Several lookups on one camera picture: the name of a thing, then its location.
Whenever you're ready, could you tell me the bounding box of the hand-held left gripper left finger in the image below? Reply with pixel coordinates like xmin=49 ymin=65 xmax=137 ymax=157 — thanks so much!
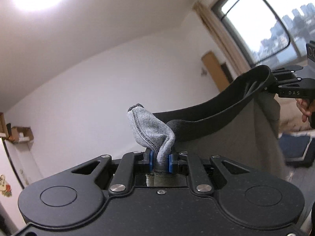
xmin=71 ymin=148 xmax=155 ymax=197

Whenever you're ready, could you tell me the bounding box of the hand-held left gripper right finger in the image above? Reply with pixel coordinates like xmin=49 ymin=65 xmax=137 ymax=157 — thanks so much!
xmin=168 ymin=151 xmax=251 ymax=197

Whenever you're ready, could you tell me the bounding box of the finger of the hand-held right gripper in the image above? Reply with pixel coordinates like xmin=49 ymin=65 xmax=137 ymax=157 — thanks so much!
xmin=264 ymin=77 xmax=315 ymax=98
xmin=271 ymin=65 xmax=304 ymax=78

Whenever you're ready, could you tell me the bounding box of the grey sweatshirt with dark trim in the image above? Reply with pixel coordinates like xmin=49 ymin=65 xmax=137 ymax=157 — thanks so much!
xmin=127 ymin=65 xmax=288 ymax=187

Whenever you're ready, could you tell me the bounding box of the person's right hand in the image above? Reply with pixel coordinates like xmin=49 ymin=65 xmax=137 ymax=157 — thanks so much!
xmin=296 ymin=97 xmax=315 ymax=123

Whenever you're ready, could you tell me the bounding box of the window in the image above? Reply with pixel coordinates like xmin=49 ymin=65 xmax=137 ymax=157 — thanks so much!
xmin=212 ymin=0 xmax=315 ymax=67

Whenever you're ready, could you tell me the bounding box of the brown wooden board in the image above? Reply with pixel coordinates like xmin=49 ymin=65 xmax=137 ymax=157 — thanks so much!
xmin=201 ymin=51 xmax=234 ymax=92

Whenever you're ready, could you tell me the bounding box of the beige curtain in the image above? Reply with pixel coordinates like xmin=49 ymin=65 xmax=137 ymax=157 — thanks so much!
xmin=193 ymin=1 xmax=259 ymax=79

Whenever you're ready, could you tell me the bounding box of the cardboard box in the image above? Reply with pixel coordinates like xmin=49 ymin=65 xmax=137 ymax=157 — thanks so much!
xmin=11 ymin=126 xmax=34 ymax=143

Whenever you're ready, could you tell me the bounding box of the white wardrobe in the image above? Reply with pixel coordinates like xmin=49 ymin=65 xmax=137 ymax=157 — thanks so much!
xmin=0 ymin=136 xmax=45 ymax=227

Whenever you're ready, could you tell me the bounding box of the colourful cartoon sticker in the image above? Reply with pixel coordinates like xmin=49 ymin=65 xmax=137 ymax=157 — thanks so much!
xmin=0 ymin=174 xmax=13 ymax=197

